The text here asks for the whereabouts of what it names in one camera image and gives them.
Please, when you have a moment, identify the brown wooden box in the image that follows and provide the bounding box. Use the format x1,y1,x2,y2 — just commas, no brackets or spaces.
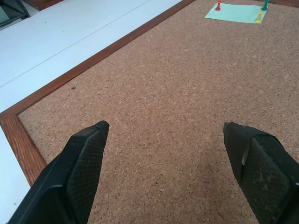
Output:
34,0,62,11

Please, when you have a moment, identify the black mesh desk organizer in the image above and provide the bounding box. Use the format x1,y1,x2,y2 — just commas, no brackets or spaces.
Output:
0,0,31,28

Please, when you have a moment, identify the wood-framed cork board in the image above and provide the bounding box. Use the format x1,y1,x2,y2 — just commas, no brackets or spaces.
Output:
0,0,299,224

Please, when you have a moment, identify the light green paper note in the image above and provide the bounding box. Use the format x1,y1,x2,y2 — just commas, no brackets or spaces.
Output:
204,3,269,25

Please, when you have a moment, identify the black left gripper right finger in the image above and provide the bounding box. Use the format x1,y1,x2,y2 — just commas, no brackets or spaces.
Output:
223,122,299,224

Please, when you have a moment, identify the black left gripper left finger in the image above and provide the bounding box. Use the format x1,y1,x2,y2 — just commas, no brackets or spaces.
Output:
7,120,110,224

